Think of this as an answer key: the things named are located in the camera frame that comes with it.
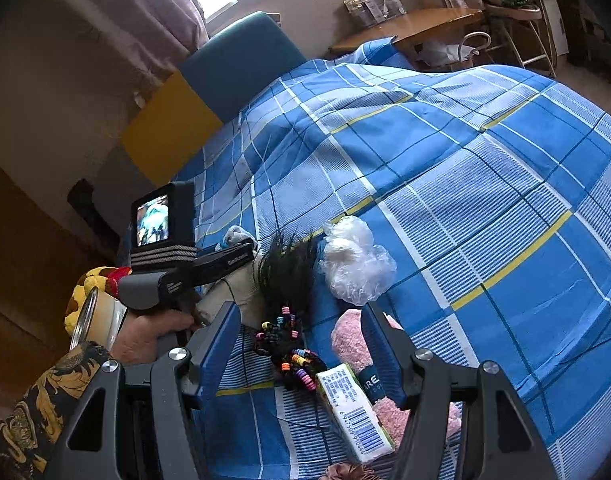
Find metal frame chair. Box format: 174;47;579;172
465;0;556;78

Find blue plaid pillow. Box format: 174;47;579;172
353;37;416;68

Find clear plastic bag white contents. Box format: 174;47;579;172
318;215;397;306

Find person's left forearm patterned sleeve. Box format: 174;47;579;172
0;341;117;480

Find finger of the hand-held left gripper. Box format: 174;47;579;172
193;241;256;286

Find glass jar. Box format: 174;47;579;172
68;290;129;351

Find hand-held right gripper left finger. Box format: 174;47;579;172
46;301;242;480

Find pink satin scrunchie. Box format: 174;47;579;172
319;462;386;480

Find pink towel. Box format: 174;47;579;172
330;308;461;453

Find clear plastic organiser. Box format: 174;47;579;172
343;0;406;28

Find teal yellow grey headboard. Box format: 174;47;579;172
93;10;306;196

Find white bag with handles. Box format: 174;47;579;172
415;32;491;68

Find green and white box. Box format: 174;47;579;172
315;364;396;463

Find white cabinet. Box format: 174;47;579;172
533;0;571;58

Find yellow plush toy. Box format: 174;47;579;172
68;267;134;336

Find small grey plush toy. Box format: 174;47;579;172
216;225;259;256

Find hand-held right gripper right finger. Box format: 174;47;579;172
360;302;559;480

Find black-haired doll with coloured beads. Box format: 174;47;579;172
193;230;331;393

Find person's left hand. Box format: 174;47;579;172
110;309;197;366

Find blue plaid blanket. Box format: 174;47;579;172
183;57;611;480

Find wooden desk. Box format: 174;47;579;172
328;7;486;58

